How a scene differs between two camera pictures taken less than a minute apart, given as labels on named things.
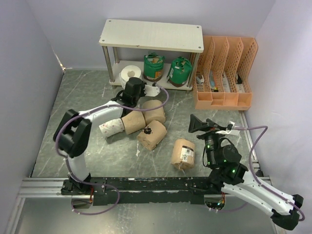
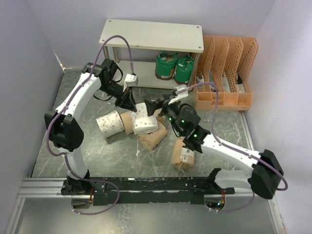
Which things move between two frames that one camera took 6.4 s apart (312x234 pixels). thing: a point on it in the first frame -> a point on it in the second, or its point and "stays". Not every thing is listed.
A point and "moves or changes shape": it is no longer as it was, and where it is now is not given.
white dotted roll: (112, 127) stays
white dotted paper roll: (127, 71) -> (142, 123)
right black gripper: (196, 125) -> (152, 105)
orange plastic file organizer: (221, 82) stays
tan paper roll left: (133, 121) stays
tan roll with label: (183, 155) stays
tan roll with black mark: (151, 134) stays
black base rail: (143, 190) stays
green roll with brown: (179, 71) moves or changes shape
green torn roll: (153, 67) -> (165, 65)
